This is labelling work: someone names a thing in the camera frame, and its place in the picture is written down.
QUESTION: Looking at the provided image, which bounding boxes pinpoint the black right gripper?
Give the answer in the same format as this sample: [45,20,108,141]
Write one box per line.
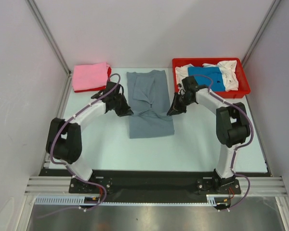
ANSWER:
[168,91,194,116]

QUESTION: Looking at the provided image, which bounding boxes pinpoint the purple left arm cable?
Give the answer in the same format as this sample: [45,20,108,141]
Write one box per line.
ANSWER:
[36,73,122,218]

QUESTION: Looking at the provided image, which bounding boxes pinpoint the folded red t-shirt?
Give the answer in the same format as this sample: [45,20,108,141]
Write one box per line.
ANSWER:
[73,67,112,93]

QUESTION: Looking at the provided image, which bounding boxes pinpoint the grey polo shirt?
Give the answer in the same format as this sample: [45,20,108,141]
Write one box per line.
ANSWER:
[127,70,174,139]

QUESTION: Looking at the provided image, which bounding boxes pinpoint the aluminium frame rail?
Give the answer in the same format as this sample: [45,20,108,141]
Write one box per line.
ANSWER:
[25,176,287,196]

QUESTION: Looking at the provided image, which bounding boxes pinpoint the left aluminium corner post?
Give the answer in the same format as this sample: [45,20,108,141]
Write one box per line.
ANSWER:
[25,0,72,77]

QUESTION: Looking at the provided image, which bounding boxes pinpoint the red plastic bin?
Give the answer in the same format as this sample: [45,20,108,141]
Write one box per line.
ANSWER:
[172,57,250,99]

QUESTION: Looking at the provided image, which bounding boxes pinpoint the folded pink t-shirt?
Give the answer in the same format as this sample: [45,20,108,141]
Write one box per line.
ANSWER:
[71,62,109,91]

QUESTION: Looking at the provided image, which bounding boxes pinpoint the white slotted cable duct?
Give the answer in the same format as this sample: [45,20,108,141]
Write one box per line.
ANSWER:
[35,193,216,206]

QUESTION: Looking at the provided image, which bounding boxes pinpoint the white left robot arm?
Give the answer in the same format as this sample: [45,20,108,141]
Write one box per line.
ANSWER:
[46,81,133,193]

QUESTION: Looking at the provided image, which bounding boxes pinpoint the right aluminium corner post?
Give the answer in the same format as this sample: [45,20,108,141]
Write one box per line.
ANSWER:
[241,0,283,67]

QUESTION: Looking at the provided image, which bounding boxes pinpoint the aluminium corner post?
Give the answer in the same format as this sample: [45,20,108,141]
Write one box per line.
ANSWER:
[25,0,72,77]
[241,0,283,67]

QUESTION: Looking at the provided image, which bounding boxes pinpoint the blue t-shirt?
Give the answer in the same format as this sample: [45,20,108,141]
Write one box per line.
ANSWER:
[187,66,225,92]

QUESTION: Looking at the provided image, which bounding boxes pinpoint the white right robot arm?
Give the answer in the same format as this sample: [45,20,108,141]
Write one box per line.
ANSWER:
[167,76,254,193]

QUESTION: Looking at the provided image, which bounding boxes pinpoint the white t-shirt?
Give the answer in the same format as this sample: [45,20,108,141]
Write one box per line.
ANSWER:
[175,61,238,92]

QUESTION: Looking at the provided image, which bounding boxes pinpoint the black mounting base plate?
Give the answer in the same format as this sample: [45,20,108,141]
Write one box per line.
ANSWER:
[38,169,272,203]

